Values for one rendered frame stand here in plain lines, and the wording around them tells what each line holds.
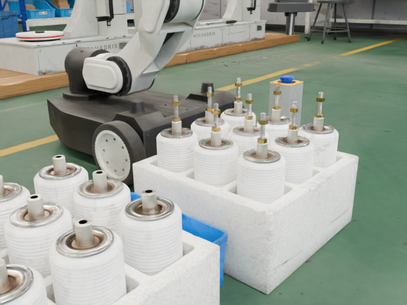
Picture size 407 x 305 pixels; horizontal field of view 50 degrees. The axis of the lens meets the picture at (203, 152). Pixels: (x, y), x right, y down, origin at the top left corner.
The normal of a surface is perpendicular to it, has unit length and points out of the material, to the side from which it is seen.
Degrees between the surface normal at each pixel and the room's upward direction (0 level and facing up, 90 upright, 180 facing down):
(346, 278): 0
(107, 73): 90
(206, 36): 90
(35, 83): 90
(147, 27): 90
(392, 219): 0
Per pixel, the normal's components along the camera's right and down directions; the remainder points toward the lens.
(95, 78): -0.63, 0.28
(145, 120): 0.55, -0.51
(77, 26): 0.78, 0.21
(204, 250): -0.01, -0.94
